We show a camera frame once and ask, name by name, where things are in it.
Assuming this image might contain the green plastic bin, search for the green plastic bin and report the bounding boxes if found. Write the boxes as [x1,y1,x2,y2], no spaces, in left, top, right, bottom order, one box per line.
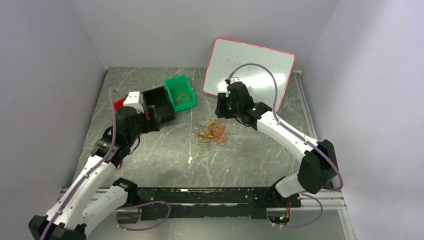
[164,74,197,113]

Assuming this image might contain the orange cable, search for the orange cable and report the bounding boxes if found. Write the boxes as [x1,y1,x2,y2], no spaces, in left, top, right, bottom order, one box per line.
[174,86,195,106]

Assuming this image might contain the black plastic bin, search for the black plastic bin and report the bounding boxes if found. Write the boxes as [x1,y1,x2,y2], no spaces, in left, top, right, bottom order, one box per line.
[141,85,176,124]

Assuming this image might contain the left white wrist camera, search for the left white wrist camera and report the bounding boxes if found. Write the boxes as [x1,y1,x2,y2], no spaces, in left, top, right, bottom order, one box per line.
[123,91,143,112]

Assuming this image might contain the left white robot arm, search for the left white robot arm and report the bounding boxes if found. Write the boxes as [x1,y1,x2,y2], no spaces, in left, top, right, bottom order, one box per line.
[28,105,161,240]

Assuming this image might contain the small red white box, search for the small red white box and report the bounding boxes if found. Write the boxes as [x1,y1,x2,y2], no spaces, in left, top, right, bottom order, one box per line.
[116,161,123,169]

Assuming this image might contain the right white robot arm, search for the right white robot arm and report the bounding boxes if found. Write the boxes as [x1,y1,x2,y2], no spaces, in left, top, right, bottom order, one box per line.
[215,81,339,207]

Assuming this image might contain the red plastic bin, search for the red plastic bin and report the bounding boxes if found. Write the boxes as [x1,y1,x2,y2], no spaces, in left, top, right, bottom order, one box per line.
[113,98,150,120]

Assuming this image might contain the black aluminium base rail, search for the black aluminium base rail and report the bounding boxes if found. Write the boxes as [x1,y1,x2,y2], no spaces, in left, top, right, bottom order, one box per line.
[56,185,345,223]

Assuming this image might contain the orange cables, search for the orange cables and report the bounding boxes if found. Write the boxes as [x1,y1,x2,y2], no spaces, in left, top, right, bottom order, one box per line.
[194,118,231,151]

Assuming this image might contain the pink framed whiteboard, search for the pink framed whiteboard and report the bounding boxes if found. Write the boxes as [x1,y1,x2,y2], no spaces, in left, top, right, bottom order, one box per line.
[203,37,296,111]

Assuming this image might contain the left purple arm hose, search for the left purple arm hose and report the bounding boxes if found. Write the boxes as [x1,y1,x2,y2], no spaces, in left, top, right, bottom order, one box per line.
[39,88,172,240]

